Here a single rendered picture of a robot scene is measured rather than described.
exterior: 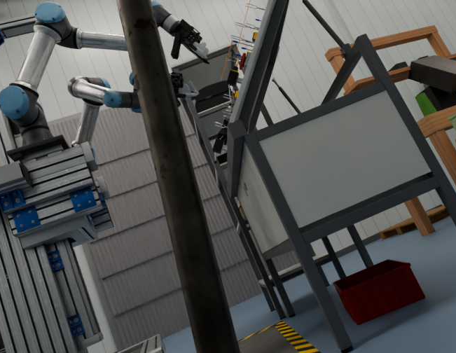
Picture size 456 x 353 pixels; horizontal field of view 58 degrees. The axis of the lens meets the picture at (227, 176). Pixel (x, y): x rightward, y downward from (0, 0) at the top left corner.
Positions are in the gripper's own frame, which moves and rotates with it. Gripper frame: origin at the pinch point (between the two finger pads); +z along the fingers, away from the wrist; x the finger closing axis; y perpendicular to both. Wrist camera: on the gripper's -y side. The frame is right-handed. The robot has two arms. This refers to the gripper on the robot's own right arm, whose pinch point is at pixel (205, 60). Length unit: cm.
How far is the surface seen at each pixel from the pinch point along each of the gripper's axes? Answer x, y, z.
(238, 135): -33, -17, 37
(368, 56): -22, 39, 53
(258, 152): -33, -17, 46
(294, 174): -34, -14, 61
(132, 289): 294, -217, 29
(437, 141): 154, 94, 138
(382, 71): -23, 37, 61
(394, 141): -29, 19, 80
